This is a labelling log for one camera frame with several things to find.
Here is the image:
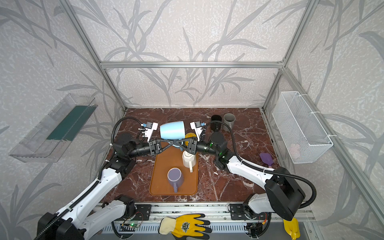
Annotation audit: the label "white mug with lettering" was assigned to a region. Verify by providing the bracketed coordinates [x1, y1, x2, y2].
[182, 151, 197, 173]

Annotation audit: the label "light blue mug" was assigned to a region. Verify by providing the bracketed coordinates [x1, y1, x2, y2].
[160, 121, 186, 140]

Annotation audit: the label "black mug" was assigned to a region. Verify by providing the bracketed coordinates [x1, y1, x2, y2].
[210, 115, 222, 132]

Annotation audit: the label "grey mug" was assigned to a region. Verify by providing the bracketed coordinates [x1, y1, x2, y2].
[223, 113, 236, 132]

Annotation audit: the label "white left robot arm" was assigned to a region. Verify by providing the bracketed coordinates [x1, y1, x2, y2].
[36, 134, 184, 240]

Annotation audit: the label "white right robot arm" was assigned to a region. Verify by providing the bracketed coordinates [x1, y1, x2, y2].
[174, 132, 317, 221]

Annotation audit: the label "yellow mug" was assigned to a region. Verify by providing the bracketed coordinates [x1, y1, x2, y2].
[184, 132, 198, 148]

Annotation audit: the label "purple mug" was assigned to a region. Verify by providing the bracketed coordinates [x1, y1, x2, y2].
[167, 168, 184, 193]

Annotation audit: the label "orange plastic tray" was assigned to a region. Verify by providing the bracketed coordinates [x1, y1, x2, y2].
[150, 146, 199, 196]

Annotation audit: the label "purple spatula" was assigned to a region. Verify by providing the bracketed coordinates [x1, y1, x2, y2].
[260, 153, 274, 168]

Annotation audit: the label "yellow black work glove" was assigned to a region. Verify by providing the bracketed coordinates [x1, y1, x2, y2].
[159, 214, 212, 240]

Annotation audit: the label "pink object in basket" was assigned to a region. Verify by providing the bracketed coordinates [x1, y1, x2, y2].
[289, 144, 301, 160]

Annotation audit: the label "yellow plastic scoop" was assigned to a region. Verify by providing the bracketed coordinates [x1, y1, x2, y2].
[284, 218, 301, 240]

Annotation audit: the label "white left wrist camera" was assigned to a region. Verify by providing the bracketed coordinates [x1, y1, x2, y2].
[139, 122, 158, 142]

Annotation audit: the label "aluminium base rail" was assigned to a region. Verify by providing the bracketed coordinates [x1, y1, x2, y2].
[62, 201, 316, 235]

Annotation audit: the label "clear plastic wall bin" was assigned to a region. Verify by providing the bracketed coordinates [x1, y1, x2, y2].
[9, 94, 98, 163]

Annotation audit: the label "white wire wall basket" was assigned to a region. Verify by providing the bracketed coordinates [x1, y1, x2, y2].
[272, 91, 333, 164]

